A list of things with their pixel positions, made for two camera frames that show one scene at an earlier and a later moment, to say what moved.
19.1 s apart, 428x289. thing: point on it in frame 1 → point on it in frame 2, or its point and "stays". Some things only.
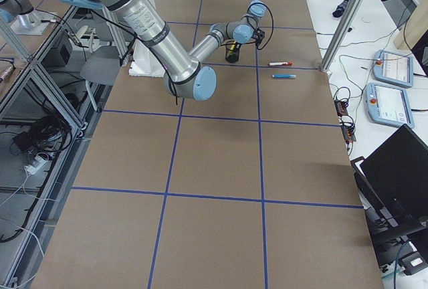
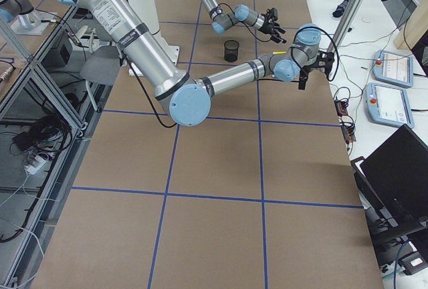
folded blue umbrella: x=338 y=13 stays
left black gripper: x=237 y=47 → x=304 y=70
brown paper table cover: x=253 y=187 stays
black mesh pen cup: x=232 y=51 stays
